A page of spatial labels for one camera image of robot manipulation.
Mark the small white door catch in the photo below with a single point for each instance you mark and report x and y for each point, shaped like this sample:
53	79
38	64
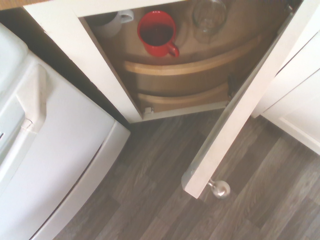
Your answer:
149	110

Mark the white corner cabinet door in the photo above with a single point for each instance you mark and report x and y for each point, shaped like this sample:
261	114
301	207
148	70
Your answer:
237	125

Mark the white sink cabinet door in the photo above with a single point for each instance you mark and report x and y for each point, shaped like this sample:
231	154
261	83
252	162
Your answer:
300	100

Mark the round metal door knob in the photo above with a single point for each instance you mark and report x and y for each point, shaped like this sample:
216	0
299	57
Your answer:
221	189

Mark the clear glass jar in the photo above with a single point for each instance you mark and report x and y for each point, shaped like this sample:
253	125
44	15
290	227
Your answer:
208	17

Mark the white electric stove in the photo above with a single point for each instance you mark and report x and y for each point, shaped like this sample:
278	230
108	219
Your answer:
62	162

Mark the white corner cabinet frame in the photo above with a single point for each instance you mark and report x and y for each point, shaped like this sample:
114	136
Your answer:
100	62

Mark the wooden lazy susan shelf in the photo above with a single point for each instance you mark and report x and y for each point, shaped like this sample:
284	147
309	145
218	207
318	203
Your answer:
185	101
190	67

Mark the red mug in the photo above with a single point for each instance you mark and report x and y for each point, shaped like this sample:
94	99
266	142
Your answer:
156	41

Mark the white mug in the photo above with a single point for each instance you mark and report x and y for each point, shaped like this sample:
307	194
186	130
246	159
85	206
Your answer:
110	26

